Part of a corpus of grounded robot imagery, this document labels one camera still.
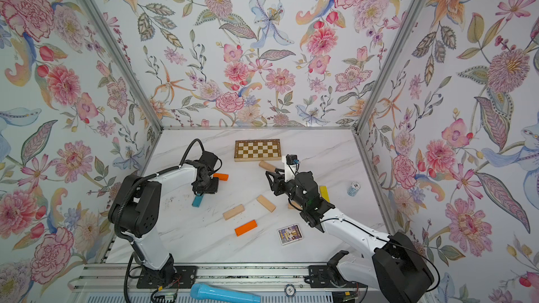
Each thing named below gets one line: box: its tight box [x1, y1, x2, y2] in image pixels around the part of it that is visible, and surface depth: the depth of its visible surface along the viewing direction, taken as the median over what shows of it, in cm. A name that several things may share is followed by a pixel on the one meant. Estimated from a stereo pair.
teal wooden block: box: [191, 193, 205, 208], surface depth 94 cm
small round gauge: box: [284, 284, 297, 298], surface depth 73 cm
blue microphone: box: [189, 283, 262, 303], surface depth 71 cm
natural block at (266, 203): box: [256, 194, 277, 213], surface depth 95 cm
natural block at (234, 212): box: [223, 204, 245, 221], surface depth 92 cm
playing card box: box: [276, 223, 304, 246], surface depth 84 cm
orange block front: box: [234, 219, 258, 237], surface depth 88 cm
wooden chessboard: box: [233, 138, 282, 163], surface depth 109 cm
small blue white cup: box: [347, 180, 361, 197], surface depth 93 cm
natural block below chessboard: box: [258, 159, 276, 173], surface depth 106 cm
